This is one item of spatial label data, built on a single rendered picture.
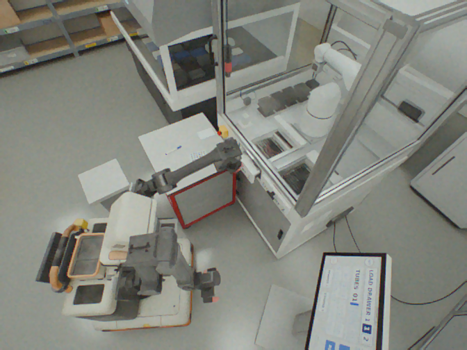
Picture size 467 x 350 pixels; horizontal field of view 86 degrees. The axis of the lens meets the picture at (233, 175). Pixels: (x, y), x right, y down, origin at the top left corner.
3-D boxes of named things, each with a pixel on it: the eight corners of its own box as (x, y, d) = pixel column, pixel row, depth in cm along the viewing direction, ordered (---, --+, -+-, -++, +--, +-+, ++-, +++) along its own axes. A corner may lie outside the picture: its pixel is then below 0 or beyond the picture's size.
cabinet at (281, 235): (276, 264, 220) (297, 230, 154) (220, 179, 269) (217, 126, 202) (354, 214, 248) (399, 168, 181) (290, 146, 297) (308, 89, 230)
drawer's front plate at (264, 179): (285, 217, 157) (289, 209, 147) (260, 183, 170) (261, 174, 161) (288, 215, 157) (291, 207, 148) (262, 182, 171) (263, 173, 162)
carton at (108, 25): (107, 37, 404) (99, 18, 381) (101, 28, 419) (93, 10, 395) (130, 30, 417) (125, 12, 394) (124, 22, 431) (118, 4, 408)
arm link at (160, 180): (144, 182, 119) (148, 192, 119) (158, 174, 115) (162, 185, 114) (158, 179, 127) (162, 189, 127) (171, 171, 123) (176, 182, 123)
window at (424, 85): (312, 201, 132) (408, 37, 61) (311, 200, 132) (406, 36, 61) (417, 140, 157) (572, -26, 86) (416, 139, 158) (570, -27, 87)
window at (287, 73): (297, 203, 143) (381, 28, 63) (224, 113, 184) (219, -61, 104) (297, 202, 143) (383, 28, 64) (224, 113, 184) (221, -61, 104)
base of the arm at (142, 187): (136, 178, 125) (132, 200, 118) (146, 172, 121) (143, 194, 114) (150, 185, 131) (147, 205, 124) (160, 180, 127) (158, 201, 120)
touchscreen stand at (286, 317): (254, 343, 187) (274, 344, 103) (271, 284, 211) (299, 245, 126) (320, 374, 177) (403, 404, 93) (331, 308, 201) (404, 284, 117)
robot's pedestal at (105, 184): (126, 243, 229) (87, 205, 166) (115, 218, 243) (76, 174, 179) (157, 226, 238) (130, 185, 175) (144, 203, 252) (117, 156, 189)
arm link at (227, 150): (224, 135, 101) (234, 157, 101) (236, 136, 114) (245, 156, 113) (146, 176, 118) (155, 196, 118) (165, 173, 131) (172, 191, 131)
